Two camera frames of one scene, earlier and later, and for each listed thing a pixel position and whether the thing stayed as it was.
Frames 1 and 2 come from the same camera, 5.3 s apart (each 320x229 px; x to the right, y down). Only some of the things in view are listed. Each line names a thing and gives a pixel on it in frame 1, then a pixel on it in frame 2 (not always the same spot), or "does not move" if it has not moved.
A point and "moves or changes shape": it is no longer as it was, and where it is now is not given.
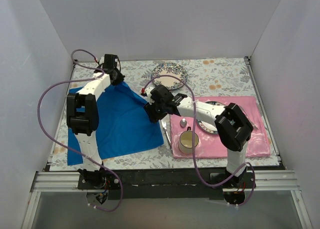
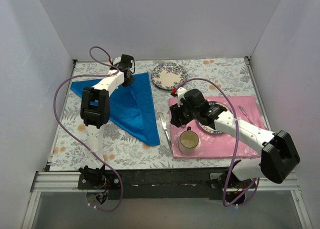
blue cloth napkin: (125, 125) moves or changes shape
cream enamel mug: (185, 145) does not move
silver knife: (164, 125) does not move
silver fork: (254, 126) does not move
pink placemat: (211, 146) does not move
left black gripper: (117, 78) -> (128, 79)
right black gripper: (152, 111) -> (178, 115)
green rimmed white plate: (208, 127) does not move
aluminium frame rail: (265, 181) does not move
